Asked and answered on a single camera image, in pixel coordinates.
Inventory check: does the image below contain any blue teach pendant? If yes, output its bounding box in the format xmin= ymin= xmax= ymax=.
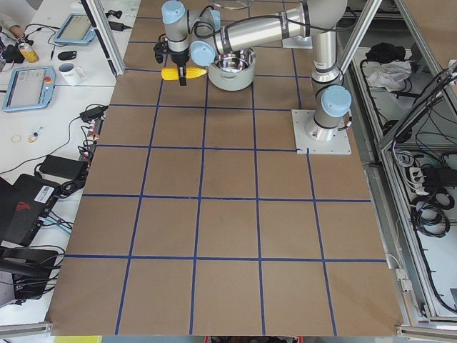
xmin=54 ymin=13 xmax=96 ymax=45
xmin=2 ymin=66 xmax=56 ymax=112

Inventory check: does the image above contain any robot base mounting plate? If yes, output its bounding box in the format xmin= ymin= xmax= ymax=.
xmin=291 ymin=109 xmax=352 ymax=155

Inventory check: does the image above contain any blue teach pendant near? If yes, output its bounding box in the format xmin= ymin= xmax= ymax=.
xmin=2 ymin=66 xmax=56 ymax=112

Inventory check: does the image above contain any white crumpled cloth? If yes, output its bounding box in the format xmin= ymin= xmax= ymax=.
xmin=367 ymin=61 xmax=412 ymax=92

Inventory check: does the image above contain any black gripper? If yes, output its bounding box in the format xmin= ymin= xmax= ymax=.
xmin=171 ymin=50 xmax=189 ymax=86

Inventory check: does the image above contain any black laptop red logo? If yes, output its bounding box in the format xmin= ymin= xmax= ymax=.
xmin=1 ymin=174 xmax=60 ymax=247

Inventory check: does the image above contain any aluminium frame post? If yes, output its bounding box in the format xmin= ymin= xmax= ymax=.
xmin=81 ymin=0 xmax=126 ymax=77

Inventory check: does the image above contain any black power adapter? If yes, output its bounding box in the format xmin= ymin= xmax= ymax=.
xmin=79 ymin=106 xmax=108 ymax=122

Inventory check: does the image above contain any blue teach pendant far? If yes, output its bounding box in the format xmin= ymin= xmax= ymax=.
xmin=54 ymin=13 xmax=96 ymax=45

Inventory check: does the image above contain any pale green cooking pot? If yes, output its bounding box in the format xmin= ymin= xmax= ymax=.
xmin=209 ymin=48 xmax=256 ymax=91

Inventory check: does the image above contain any coiled black cable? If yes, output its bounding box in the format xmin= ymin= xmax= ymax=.
xmin=410 ymin=192 xmax=451 ymax=237

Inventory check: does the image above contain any white mug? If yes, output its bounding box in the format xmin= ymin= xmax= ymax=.
xmin=58 ymin=62 xmax=86 ymax=86

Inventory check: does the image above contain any black cloth bundle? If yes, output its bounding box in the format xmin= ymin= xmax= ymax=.
xmin=366 ymin=42 xmax=406 ymax=64

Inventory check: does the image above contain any black power brick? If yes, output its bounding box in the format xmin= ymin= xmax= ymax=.
xmin=39 ymin=155 xmax=88 ymax=180

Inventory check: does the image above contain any black device with cables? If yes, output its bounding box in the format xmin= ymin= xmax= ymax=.
xmin=1 ymin=247 xmax=64 ymax=306

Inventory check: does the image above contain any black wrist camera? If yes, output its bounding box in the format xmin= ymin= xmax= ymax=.
xmin=154 ymin=34 xmax=169 ymax=64

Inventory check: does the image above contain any yellow corn cob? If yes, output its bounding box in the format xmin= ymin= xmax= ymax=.
xmin=161 ymin=66 xmax=207 ymax=81

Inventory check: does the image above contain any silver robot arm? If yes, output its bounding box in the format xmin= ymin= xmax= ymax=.
xmin=154 ymin=1 xmax=351 ymax=141

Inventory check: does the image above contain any yellow can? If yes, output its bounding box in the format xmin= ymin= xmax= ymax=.
xmin=18 ymin=42 xmax=39 ymax=63

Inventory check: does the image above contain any white power strip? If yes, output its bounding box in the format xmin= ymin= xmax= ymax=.
xmin=408 ymin=166 xmax=428 ymax=196

